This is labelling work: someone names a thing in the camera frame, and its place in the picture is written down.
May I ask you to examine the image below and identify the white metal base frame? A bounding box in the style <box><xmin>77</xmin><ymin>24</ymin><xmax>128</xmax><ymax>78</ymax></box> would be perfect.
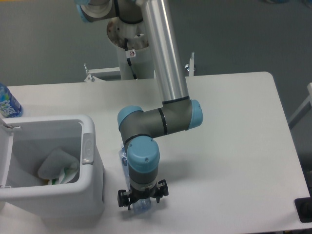
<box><xmin>84</xmin><ymin>52</ymin><xmax>196</xmax><ymax>82</ymax></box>

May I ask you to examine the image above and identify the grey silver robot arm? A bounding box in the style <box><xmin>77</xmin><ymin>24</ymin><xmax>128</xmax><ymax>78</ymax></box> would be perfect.
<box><xmin>75</xmin><ymin>0</ymin><xmax>203</xmax><ymax>207</ymax></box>

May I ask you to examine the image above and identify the clear crushed plastic bottle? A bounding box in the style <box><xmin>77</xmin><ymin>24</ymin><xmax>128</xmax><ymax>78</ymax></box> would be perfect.
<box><xmin>119</xmin><ymin>144</ymin><xmax>151</xmax><ymax>215</ymax></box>

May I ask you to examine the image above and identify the white frame at right edge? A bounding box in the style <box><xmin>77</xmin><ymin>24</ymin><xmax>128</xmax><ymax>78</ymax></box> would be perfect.
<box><xmin>288</xmin><ymin>82</ymin><xmax>312</xmax><ymax>130</ymax></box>

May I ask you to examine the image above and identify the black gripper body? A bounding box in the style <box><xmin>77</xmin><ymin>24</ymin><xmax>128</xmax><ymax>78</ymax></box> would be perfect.
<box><xmin>129</xmin><ymin>181</ymin><xmax>159</xmax><ymax>204</ymax></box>

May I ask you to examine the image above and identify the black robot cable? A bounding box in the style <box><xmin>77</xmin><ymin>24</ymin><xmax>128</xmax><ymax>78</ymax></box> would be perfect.
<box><xmin>123</xmin><ymin>38</ymin><xmax>137</xmax><ymax>80</ymax></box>

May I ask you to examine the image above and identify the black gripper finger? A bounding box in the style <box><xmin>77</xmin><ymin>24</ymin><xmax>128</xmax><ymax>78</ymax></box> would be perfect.
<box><xmin>155</xmin><ymin>179</ymin><xmax>169</xmax><ymax>202</ymax></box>
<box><xmin>117</xmin><ymin>190</ymin><xmax>132</xmax><ymax>210</ymax></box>

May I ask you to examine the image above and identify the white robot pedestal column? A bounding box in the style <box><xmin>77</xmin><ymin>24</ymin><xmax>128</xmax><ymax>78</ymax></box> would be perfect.
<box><xmin>107</xmin><ymin>17</ymin><xmax>155</xmax><ymax>80</ymax></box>

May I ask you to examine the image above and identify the white plastic trash can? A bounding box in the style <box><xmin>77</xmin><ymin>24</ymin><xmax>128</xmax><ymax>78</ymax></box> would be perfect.
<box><xmin>0</xmin><ymin>115</ymin><xmax>104</xmax><ymax>218</ymax></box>

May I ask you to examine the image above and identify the blue labelled water bottle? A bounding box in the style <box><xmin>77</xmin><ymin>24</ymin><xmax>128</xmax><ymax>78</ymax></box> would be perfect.
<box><xmin>0</xmin><ymin>83</ymin><xmax>23</xmax><ymax>118</ymax></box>

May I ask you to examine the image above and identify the black clamp at table edge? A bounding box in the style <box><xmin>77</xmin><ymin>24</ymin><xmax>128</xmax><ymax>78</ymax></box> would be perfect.
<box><xmin>294</xmin><ymin>197</ymin><xmax>312</xmax><ymax>223</ymax></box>

